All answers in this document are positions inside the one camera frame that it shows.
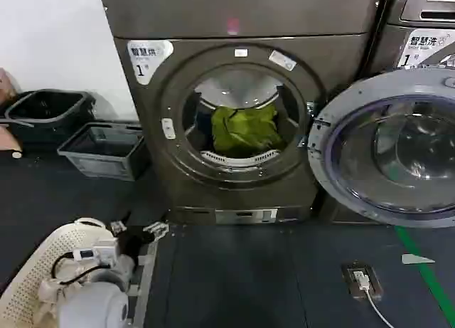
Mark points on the white curved lint filter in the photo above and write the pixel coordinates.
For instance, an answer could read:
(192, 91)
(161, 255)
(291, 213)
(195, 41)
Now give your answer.
(238, 158)

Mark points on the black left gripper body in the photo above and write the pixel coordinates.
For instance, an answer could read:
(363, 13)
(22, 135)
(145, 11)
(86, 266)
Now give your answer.
(135, 240)

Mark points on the metal floor socket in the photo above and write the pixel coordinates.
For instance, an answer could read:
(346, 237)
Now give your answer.
(373, 289)

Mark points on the pink object by wall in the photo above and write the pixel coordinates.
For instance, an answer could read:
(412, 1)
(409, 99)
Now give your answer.
(6, 128)

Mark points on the small white warning sticker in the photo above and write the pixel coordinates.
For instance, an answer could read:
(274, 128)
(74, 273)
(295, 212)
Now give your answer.
(283, 60)

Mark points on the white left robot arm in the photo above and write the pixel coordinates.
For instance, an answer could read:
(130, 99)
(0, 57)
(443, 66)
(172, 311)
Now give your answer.
(92, 303)

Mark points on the grey front-load dryer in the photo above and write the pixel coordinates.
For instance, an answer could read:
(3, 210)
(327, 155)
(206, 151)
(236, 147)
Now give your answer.
(249, 15)

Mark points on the white arrow floor sticker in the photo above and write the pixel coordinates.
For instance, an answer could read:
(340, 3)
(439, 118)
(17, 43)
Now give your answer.
(416, 259)

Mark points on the grey dryer with control drawer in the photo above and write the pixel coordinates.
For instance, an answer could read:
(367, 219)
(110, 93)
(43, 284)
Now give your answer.
(394, 8)

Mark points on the white perforated laundry basket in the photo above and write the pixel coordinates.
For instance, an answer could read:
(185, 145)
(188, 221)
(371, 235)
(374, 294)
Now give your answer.
(32, 271)

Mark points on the green garment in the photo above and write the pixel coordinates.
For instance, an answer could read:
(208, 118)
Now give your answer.
(245, 128)

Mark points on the grey plastic crate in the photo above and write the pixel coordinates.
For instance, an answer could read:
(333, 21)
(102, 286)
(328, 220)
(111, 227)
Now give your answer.
(103, 153)

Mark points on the white number label sticker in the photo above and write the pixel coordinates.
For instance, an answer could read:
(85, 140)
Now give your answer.
(145, 61)
(423, 47)

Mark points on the round glass dryer door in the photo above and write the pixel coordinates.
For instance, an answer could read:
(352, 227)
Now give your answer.
(391, 150)

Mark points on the dark blue garment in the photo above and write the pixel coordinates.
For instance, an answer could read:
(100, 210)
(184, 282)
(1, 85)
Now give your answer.
(203, 128)

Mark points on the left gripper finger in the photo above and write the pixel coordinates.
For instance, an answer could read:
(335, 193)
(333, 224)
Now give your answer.
(118, 228)
(156, 231)

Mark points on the dark grey plastic bin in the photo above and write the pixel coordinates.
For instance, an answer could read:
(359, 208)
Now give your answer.
(49, 109)

